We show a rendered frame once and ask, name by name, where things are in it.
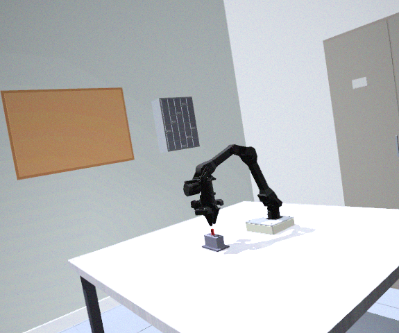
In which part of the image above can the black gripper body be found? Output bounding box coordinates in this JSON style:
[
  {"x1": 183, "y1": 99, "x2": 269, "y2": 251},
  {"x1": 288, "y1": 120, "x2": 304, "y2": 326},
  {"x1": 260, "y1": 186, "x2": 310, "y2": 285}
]
[{"x1": 195, "y1": 191, "x2": 224, "y2": 215}]

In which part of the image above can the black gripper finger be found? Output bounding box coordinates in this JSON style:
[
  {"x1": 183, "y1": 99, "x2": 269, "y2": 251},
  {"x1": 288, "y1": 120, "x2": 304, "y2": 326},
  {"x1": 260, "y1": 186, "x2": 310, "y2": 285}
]
[
  {"x1": 212, "y1": 207, "x2": 221, "y2": 225},
  {"x1": 204, "y1": 212, "x2": 214, "y2": 227}
]

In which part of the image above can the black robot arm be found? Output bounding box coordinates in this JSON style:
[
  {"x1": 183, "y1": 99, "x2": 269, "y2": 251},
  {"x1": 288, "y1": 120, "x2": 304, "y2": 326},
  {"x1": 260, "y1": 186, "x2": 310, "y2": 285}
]
[{"x1": 183, "y1": 144, "x2": 283, "y2": 221}]

